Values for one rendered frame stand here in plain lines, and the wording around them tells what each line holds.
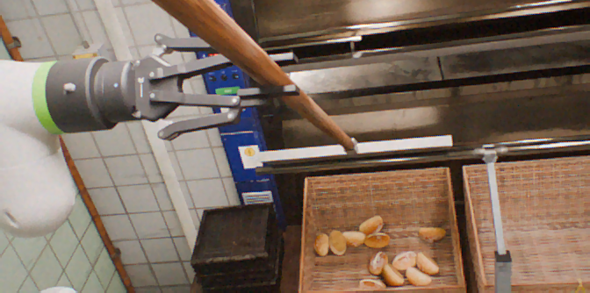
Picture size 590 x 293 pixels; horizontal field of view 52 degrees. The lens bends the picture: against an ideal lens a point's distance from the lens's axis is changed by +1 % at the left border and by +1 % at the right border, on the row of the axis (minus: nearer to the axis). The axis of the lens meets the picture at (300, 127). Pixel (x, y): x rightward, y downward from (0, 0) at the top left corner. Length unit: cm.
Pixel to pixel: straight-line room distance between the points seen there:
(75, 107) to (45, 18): 155
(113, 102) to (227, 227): 160
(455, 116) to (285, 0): 74
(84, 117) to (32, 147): 9
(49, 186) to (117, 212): 189
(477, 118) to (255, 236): 91
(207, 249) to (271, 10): 89
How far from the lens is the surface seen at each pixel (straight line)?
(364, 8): 199
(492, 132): 227
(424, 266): 225
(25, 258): 238
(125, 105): 74
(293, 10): 202
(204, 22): 46
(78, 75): 76
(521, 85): 220
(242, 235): 225
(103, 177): 261
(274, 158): 173
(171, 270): 289
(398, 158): 185
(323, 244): 235
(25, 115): 79
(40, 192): 83
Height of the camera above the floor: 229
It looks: 33 degrees down
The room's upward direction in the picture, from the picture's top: 12 degrees counter-clockwise
